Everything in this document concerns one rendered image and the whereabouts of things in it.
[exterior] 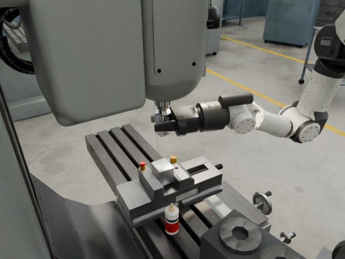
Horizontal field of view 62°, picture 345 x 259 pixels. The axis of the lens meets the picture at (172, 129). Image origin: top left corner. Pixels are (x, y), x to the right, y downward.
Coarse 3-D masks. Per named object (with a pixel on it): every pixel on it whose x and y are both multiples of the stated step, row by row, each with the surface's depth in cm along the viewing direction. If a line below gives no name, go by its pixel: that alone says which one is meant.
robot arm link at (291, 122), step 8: (288, 112) 98; (296, 112) 96; (272, 120) 90; (280, 120) 92; (288, 120) 94; (296, 120) 94; (304, 120) 92; (312, 120) 92; (264, 128) 90; (272, 128) 91; (280, 128) 92; (288, 128) 93; (296, 128) 93; (280, 136) 95; (288, 136) 95; (296, 136) 93
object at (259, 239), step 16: (224, 224) 63; (240, 224) 63; (256, 224) 65; (208, 240) 61; (224, 240) 60; (240, 240) 60; (256, 240) 60; (272, 240) 61; (208, 256) 63; (224, 256) 58; (240, 256) 58; (256, 256) 58; (272, 256) 56; (288, 256) 56
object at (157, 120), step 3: (156, 117) 80; (168, 117) 79; (156, 120) 80; (159, 120) 79; (162, 120) 79; (165, 120) 79; (168, 120) 80; (156, 123) 81; (156, 132) 82; (159, 132) 81; (162, 132) 81; (165, 132) 81; (168, 132) 82; (162, 135) 82; (165, 135) 82
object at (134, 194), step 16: (192, 160) 105; (144, 176) 91; (192, 176) 97; (208, 176) 97; (128, 192) 91; (144, 192) 91; (160, 192) 87; (176, 192) 91; (192, 192) 95; (208, 192) 98; (128, 208) 85; (144, 208) 87; (160, 208) 91
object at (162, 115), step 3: (156, 111) 80; (168, 111) 80; (156, 114) 79; (159, 114) 79; (162, 114) 79; (165, 114) 79; (168, 114) 79; (159, 117) 79; (162, 117) 79; (165, 117) 79
